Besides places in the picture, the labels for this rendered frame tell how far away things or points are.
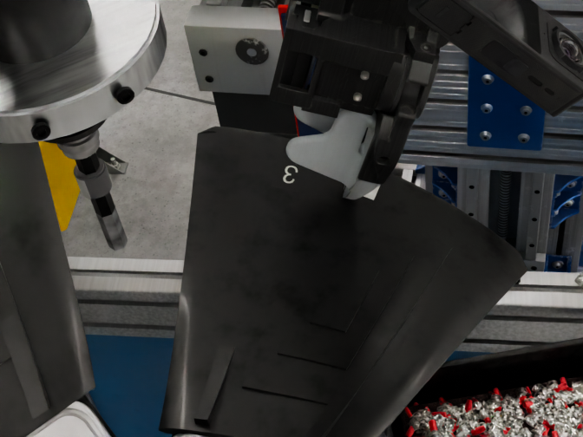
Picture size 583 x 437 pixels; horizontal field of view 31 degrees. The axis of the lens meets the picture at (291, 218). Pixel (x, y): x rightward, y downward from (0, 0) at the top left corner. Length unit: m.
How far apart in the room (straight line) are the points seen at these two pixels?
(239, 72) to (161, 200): 1.20
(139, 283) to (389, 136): 0.50
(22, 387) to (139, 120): 2.03
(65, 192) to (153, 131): 1.52
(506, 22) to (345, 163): 0.13
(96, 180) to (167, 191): 1.94
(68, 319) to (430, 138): 0.88
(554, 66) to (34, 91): 0.34
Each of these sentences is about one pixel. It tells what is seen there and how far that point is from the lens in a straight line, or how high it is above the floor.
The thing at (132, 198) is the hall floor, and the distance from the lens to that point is 2.28.
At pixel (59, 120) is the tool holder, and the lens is 0.28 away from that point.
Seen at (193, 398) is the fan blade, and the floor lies 1.17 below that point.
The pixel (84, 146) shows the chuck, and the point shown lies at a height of 1.42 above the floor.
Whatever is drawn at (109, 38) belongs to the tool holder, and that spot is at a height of 1.46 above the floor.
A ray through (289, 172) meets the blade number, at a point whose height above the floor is 1.16.
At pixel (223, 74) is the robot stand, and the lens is 1.09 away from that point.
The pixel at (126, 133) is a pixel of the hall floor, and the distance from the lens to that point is 2.43.
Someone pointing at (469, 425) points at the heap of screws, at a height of 0.85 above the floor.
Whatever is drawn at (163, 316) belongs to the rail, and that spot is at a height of 0.82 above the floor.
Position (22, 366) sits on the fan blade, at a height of 1.29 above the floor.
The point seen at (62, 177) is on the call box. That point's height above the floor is 1.02.
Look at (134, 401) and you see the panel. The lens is 1.23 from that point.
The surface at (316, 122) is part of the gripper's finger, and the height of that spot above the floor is 1.19.
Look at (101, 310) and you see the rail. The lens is 1.05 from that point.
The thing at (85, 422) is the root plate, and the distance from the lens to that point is 0.44.
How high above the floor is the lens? 1.64
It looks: 49 degrees down
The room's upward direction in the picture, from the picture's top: 10 degrees counter-clockwise
